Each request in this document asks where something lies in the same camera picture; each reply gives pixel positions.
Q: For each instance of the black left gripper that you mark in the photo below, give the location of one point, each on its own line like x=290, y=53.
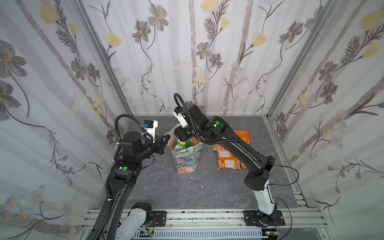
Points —
x=160, y=144

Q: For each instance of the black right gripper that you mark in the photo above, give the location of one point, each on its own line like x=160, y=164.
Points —
x=181, y=134

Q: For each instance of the green Fox's candy bag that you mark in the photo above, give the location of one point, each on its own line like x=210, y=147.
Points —
x=183, y=144

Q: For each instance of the floral white paper bag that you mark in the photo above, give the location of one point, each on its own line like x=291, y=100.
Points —
x=185, y=157

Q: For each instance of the orange mango candy bag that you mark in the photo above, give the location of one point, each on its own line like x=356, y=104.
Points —
x=218, y=148
x=227, y=160

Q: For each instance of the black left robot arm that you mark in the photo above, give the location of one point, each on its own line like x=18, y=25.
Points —
x=133, y=148

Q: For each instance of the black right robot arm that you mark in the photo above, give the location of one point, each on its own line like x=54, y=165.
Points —
x=216, y=131

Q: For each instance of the small orange snack packet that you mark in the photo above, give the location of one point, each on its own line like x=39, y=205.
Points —
x=244, y=135

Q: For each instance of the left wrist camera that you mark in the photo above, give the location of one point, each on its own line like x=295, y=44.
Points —
x=149, y=128

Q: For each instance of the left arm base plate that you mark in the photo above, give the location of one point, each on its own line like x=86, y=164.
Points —
x=159, y=219

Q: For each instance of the white vented cable duct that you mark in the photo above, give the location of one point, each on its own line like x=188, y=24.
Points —
x=202, y=234

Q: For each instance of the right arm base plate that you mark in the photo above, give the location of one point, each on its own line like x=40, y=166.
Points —
x=261, y=220

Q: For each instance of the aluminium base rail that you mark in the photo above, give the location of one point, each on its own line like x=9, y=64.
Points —
x=302, y=223

